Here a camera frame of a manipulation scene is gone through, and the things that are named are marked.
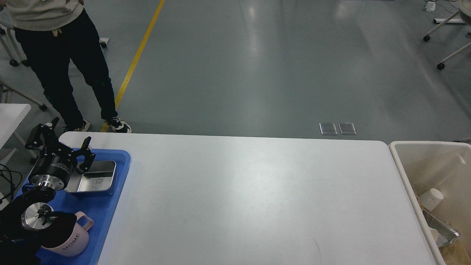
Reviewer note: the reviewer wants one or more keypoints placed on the white chair leg left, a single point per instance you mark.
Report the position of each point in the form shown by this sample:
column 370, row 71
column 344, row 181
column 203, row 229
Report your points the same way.
column 7, row 92

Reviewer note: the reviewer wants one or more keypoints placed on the brown paper in bin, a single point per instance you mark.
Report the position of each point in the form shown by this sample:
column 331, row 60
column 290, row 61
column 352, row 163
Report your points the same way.
column 455, row 254

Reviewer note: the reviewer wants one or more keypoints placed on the person in grey sweater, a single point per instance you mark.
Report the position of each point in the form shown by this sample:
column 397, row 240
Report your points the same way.
column 54, row 33

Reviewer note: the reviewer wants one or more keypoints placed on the white side table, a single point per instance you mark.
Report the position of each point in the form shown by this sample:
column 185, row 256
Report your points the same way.
column 11, row 115

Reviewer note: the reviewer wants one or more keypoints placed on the steel rectangular tray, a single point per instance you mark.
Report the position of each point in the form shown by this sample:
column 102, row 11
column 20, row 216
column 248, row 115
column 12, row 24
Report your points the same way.
column 100, row 179

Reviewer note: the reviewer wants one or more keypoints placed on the aluminium foil tray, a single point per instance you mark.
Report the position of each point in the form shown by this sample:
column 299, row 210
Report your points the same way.
column 447, row 235

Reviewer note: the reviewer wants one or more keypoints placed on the grey chair on castors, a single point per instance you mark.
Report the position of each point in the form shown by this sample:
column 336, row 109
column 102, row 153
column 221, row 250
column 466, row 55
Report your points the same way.
column 9, row 43

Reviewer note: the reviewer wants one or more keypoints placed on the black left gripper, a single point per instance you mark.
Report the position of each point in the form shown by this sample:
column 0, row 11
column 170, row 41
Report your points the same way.
column 54, row 168

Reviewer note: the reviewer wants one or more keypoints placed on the white plastic bin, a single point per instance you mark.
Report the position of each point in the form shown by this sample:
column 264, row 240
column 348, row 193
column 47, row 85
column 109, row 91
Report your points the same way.
column 446, row 166

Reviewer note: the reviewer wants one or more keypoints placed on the white paper cup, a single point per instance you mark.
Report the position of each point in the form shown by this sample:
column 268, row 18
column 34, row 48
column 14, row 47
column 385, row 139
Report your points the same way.
column 434, row 233

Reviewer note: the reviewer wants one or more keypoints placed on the pink mug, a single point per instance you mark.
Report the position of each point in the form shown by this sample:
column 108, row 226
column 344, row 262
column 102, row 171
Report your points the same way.
column 74, row 239

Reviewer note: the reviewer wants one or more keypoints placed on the floor socket plate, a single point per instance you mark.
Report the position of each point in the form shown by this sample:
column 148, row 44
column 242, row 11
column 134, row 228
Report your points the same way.
column 347, row 128
column 328, row 128

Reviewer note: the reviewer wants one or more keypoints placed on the white cup in bin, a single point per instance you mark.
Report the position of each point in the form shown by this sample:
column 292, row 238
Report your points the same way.
column 431, row 198

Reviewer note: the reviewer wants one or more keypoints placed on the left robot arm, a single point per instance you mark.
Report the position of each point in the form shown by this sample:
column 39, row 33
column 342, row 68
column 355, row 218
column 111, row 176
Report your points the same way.
column 28, row 220

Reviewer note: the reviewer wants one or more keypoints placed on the right floor socket plate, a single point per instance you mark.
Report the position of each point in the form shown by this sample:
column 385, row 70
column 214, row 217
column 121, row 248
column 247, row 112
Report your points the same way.
column 347, row 128

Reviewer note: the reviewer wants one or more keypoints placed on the left floor socket plate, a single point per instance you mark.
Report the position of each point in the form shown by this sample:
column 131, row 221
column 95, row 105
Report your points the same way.
column 328, row 128

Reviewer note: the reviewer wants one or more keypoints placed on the blue plastic tray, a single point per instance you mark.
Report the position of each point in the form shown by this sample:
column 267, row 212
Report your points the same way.
column 99, row 207

